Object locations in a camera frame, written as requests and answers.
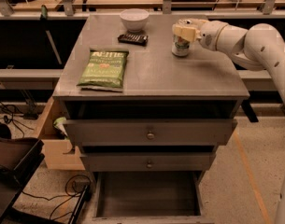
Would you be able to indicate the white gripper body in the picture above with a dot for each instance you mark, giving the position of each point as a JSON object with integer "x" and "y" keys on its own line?
{"x": 209, "y": 34}

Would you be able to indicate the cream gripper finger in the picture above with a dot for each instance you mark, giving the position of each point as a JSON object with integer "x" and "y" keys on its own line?
{"x": 192, "y": 22}
{"x": 188, "y": 33}

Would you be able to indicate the green white 7up can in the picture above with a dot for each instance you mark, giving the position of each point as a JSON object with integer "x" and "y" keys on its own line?
{"x": 180, "y": 46}

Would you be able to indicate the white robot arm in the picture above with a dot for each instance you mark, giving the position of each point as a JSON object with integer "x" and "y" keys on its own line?
{"x": 260, "y": 47}

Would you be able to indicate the grey drawer cabinet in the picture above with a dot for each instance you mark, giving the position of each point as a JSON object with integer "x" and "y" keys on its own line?
{"x": 152, "y": 72}

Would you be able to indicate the grey top drawer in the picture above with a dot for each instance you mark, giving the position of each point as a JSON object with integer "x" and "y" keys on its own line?
{"x": 149, "y": 123}

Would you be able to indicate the grey drawer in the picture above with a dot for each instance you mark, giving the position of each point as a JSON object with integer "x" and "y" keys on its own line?
{"x": 121, "y": 159}
{"x": 149, "y": 123}
{"x": 148, "y": 198}

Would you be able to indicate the grey middle drawer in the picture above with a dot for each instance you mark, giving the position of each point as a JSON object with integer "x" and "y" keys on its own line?
{"x": 121, "y": 159}

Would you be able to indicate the grey bottom drawer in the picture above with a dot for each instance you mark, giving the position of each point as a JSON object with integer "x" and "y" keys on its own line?
{"x": 148, "y": 198}

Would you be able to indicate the white ceramic bowl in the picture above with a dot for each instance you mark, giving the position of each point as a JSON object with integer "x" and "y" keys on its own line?
{"x": 134, "y": 19}

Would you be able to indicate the black remote control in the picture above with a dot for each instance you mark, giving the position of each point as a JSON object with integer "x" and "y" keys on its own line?
{"x": 140, "y": 40}

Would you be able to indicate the green kettle chips bag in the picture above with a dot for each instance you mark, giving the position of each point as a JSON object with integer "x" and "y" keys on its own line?
{"x": 104, "y": 70}

